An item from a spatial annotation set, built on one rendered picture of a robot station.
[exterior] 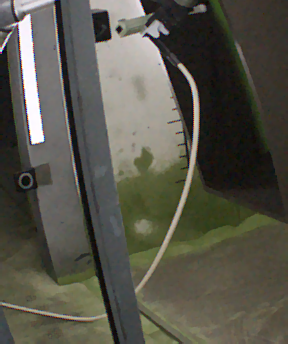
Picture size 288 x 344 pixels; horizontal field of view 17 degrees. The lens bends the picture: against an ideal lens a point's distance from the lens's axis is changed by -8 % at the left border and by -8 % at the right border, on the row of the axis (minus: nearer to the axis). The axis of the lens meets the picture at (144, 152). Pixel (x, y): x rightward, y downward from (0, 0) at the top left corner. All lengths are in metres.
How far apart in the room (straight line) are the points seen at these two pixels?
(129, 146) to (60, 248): 0.51
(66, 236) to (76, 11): 2.30
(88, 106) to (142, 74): 2.15
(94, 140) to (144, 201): 2.25
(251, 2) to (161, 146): 1.33
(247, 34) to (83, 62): 1.15
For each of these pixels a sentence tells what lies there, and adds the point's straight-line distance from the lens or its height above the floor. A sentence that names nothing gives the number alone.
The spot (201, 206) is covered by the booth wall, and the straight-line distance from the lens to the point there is 4.25.
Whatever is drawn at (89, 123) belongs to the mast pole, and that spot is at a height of 1.17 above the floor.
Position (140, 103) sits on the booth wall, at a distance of 4.04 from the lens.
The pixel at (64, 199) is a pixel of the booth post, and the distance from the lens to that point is 4.01.
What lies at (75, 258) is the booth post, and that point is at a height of 0.12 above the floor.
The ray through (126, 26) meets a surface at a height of 1.17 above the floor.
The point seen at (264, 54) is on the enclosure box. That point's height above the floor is 1.05.
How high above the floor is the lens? 1.63
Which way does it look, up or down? 16 degrees down
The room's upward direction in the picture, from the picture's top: 8 degrees counter-clockwise
